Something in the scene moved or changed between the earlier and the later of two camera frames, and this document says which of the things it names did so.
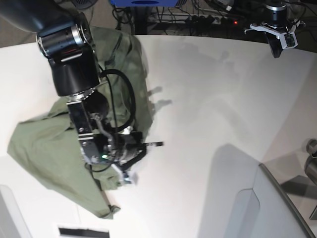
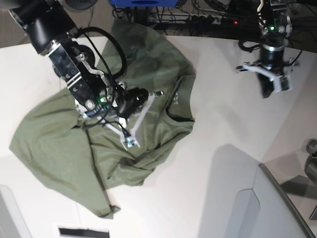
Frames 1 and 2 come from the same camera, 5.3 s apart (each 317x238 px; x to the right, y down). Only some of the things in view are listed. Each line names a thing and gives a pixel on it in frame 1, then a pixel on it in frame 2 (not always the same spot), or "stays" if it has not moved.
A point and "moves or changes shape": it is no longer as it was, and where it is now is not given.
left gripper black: [129, 148] → [134, 98]
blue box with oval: [143, 3] stays
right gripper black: [283, 26] → [272, 57]
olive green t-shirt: [47, 149] moves or changes shape
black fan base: [83, 4] stays
